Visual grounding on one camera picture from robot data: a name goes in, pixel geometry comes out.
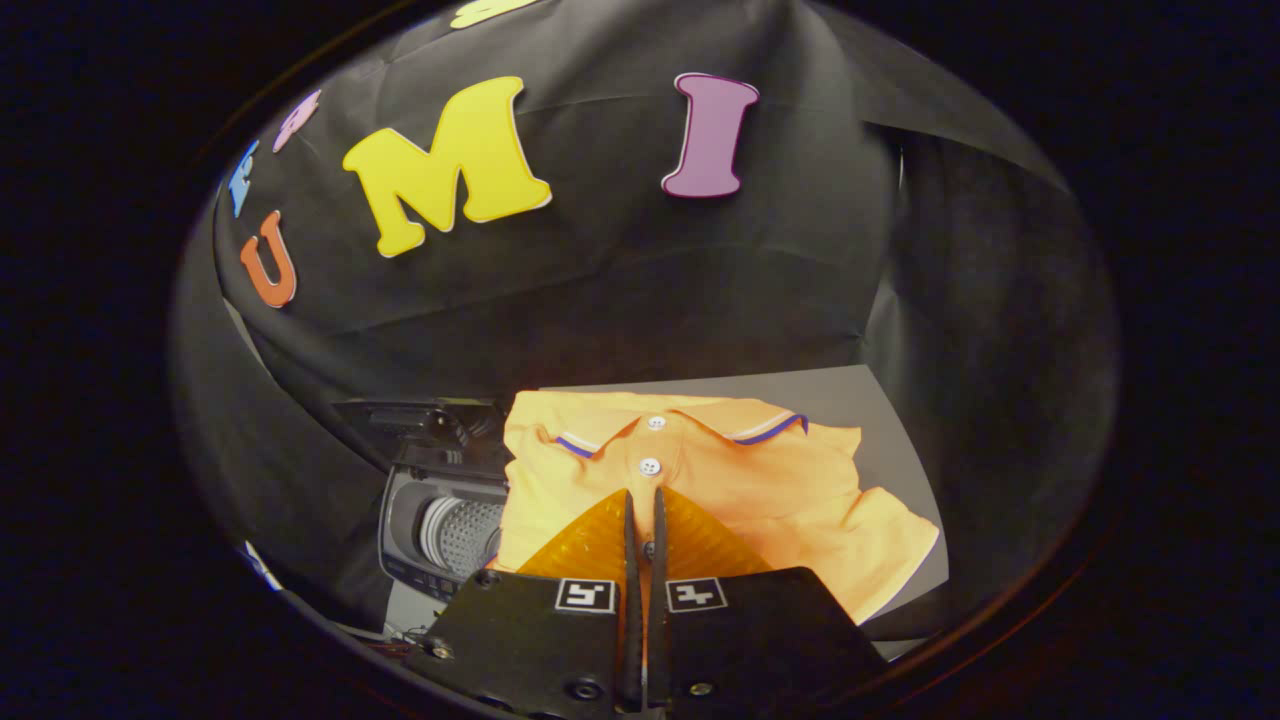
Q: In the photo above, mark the orange polo shirt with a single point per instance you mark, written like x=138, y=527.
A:
x=760, y=490

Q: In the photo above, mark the beige cabinet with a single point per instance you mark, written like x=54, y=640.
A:
x=880, y=410

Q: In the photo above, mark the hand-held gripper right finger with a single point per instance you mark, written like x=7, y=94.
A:
x=760, y=635

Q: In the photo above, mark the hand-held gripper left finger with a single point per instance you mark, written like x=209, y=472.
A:
x=530, y=640

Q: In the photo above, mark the grey washing machine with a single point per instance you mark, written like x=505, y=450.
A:
x=405, y=520

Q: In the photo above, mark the black backdrop cloth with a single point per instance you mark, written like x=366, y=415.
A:
x=600, y=290

